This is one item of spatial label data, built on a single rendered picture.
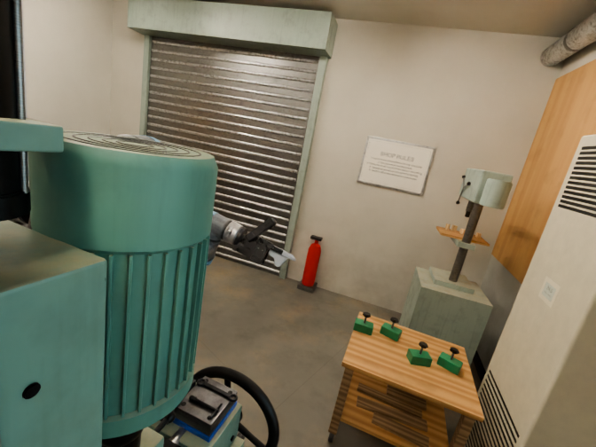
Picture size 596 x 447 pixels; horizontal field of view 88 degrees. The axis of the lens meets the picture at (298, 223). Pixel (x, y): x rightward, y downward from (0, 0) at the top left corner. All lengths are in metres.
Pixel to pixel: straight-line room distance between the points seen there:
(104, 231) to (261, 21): 3.21
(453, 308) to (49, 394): 2.40
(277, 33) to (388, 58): 1.05
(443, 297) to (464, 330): 0.28
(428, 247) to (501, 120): 1.28
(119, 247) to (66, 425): 0.15
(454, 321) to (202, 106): 3.23
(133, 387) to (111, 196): 0.21
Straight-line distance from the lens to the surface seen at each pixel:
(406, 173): 3.21
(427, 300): 2.50
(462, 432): 1.89
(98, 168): 0.31
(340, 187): 3.28
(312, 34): 3.24
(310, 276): 3.40
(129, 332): 0.37
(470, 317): 2.59
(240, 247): 1.08
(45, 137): 0.29
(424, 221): 3.29
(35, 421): 0.34
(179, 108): 4.06
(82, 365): 0.34
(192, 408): 0.74
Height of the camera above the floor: 1.54
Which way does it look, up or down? 15 degrees down
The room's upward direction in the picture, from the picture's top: 11 degrees clockwise
